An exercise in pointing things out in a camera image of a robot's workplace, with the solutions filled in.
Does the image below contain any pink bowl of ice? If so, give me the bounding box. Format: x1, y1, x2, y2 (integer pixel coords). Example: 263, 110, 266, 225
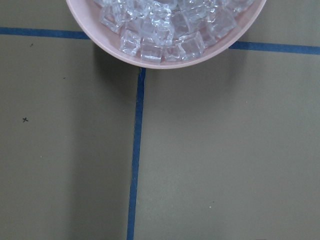
67, 0, 265, 70

